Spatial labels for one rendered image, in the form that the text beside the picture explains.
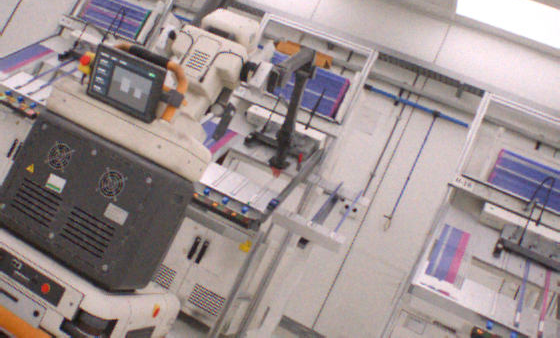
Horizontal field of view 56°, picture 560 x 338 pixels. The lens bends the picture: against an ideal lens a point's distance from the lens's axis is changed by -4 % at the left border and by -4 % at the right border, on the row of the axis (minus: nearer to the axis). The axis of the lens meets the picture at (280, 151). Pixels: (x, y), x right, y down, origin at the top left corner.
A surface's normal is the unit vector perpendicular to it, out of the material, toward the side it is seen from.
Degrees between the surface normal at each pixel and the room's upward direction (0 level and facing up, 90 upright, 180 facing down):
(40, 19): 90
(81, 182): 90
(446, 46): 90
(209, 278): 90
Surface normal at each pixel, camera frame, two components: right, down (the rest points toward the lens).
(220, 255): -0.22, -0.25
